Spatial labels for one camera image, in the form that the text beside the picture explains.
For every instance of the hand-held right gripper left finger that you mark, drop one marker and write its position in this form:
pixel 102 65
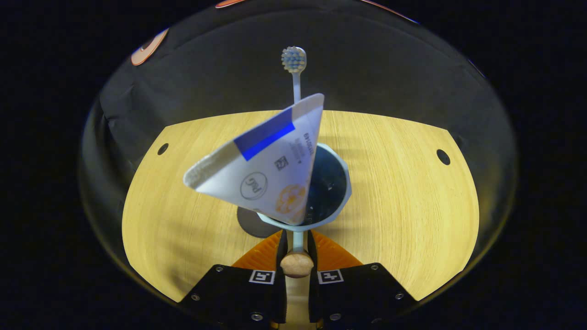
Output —
pixel 281 250

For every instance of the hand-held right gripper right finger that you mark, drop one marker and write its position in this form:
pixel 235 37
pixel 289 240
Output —
pixel 312 250

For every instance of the round brown coaster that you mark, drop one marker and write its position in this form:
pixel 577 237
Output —
pixel 250 224

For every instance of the white toothpaste tube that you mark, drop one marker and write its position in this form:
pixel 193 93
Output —
pixel 266 169

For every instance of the white toothbrush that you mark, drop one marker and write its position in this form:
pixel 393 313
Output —
pixel 294 59

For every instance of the black backdrop cloth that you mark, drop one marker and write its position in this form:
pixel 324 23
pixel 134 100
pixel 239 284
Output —
pixel 367 68

